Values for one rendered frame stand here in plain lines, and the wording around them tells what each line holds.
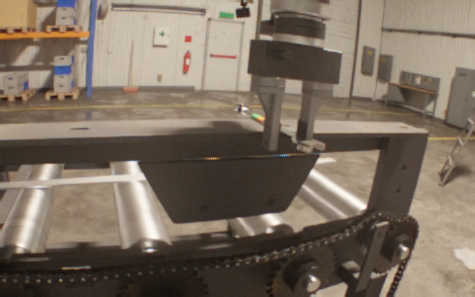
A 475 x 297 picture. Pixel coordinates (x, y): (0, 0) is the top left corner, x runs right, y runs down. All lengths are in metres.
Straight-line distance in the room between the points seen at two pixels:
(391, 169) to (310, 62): 0.42
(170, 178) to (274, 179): 0.19
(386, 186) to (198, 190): 0.46
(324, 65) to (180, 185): 0.30
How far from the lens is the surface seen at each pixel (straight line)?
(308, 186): 1.09
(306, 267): 0.68
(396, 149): 0.81
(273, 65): 0.44
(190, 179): 0.56
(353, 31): 12.72
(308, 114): 0.50
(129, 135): 0.45
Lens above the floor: 1.29
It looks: 17 degrees down
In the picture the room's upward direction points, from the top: 5 degrees clockwise
